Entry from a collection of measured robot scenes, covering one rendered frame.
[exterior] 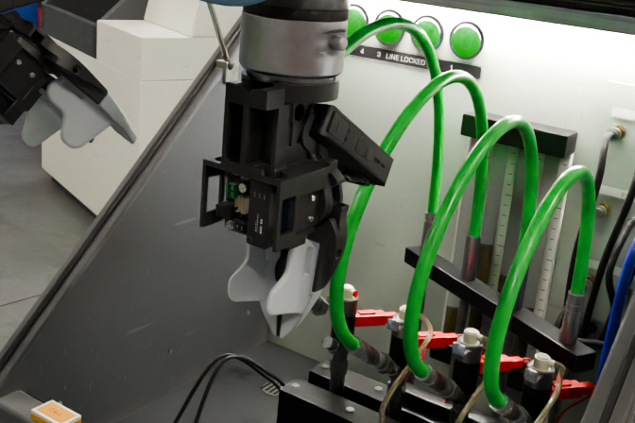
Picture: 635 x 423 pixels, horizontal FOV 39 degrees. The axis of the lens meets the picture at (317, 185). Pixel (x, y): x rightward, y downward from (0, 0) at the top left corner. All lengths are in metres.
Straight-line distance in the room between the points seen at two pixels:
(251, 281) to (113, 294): 0.53
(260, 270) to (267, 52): 0.18
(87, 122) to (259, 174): 0.25
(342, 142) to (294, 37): 0.10
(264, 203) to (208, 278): 0.74
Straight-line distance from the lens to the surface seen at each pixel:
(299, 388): 1.10
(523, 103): 1.21
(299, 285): 0.69
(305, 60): 0.61
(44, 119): 0.89
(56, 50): 0.81
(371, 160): 0.71
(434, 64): 1.10
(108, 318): 1.22
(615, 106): 1.16
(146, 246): 1.23
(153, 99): 3.80
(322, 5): 0.61
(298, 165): 0.65
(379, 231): 1.34
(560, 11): 1.15
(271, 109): 0.61
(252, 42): 0.62
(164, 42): 3.77
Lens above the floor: 1.53
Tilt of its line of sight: 17 degrees down
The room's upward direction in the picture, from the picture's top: 5 degrees clockwise
